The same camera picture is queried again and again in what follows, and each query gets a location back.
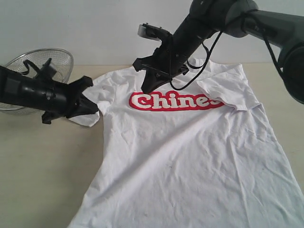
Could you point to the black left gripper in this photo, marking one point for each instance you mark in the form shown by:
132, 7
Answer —
67, 100

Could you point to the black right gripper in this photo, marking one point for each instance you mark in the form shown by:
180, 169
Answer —
171, 60

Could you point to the white t-shirt red print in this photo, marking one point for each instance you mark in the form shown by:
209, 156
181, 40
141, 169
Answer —
203, 157

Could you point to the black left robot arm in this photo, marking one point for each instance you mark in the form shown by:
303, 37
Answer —
43, 93

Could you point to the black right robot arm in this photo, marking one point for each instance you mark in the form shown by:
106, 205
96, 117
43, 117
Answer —
283, 35

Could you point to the metal mesh basket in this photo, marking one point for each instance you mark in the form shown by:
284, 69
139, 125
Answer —
62, 61

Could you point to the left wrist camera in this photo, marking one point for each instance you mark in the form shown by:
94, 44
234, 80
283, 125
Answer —
47, 72

